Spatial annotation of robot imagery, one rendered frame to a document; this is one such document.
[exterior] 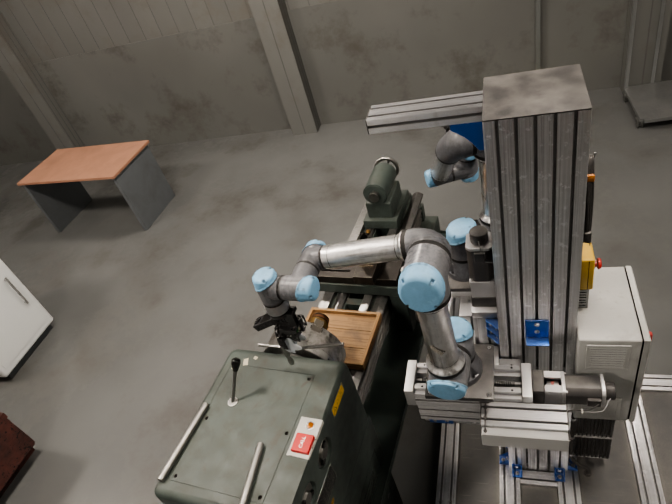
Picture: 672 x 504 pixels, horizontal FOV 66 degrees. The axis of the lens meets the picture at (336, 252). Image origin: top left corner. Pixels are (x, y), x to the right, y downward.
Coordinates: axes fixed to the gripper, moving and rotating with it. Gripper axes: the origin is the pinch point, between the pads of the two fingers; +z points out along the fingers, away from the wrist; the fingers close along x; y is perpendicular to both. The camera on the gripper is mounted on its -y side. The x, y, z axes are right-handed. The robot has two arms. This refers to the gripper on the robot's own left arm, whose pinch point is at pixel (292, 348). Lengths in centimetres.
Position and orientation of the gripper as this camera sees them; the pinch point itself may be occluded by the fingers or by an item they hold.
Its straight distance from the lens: 179.6
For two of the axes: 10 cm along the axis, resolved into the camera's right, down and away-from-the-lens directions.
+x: 2.9, -6.7, 6.8
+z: 2.5, 7.4, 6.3
